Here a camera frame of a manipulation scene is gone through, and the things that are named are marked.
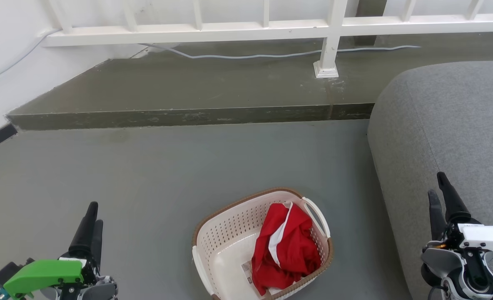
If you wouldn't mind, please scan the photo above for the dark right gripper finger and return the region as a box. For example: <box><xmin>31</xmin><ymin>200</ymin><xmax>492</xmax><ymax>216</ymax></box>
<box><xmin>428</xmin><ymin>190</ymin><xmax>447</xmax><ymax>243</ymax></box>
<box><xmin>437</xmin><ymin>171</ymin><xmax>472</xmax><ymax>224</ymax></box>

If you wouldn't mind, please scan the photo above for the small printed paper tag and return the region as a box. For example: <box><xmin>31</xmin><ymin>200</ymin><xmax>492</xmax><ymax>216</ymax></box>
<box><xmin>241</xmin><ymin>260</ymin><xmax>256</xmax><ymax>287</ymax></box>

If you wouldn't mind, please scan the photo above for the red and white garment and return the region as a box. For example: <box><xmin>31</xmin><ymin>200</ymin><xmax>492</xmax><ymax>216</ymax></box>
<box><xmin>251</xmin><ymin>202</ymin><xmax>322</xmax><ymax>296</ymax></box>

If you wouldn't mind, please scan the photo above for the white metal railing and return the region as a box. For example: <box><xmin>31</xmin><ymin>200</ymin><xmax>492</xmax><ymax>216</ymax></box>
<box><xmin>42</xmin><ymin>0</ymin><xmax>493</xmax><ymax>79</ymax></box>

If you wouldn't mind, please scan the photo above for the thin white wall cable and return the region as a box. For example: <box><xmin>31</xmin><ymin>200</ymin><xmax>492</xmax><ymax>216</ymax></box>
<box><xmin>0</xmin><ymin>28</ymin><xmax>62</xmax><ymax>86</ymax></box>

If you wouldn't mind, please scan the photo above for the white perforated plastic laundry basket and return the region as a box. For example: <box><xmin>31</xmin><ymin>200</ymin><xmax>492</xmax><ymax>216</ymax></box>
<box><xmin>191</xmin><ymin>187</ymin><xmax>334</xmax><ymax>300</ymax></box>

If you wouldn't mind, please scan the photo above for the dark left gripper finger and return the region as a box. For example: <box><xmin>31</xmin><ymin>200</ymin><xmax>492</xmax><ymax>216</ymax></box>
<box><xmin>69</xmin><ymin>202</ymin><xmax>99</xmax><ymax>257</ymax></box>
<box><xmin>92</xmin><ymin>220</ymin><xmax>104</xmax><ymax>271</ymax></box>

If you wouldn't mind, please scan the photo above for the grey floor cable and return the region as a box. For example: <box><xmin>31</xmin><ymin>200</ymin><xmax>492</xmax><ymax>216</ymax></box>
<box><xmin>137</xmin><ymin>42</ymin><xmax>421</xmax><ymax>60</ymax></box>

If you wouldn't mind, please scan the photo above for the grey fabric sofa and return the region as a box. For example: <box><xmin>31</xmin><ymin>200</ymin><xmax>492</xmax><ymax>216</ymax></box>
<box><xmin>367</xmin><ymin>61</ymin><xmax>493</xmax><ymax>300</ymax></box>

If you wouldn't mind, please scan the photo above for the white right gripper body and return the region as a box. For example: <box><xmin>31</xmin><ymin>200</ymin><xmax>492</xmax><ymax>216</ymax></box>
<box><xmin>431</xmin><ymin>217</ymin><xmax>493</xmax><ymax>260</ymax></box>

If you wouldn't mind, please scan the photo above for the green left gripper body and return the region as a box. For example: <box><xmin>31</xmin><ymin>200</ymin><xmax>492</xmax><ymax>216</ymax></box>
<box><xmin>3</xmin><ymin>250</ymin><xmax>102</xmax><ymax>300</ymax></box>

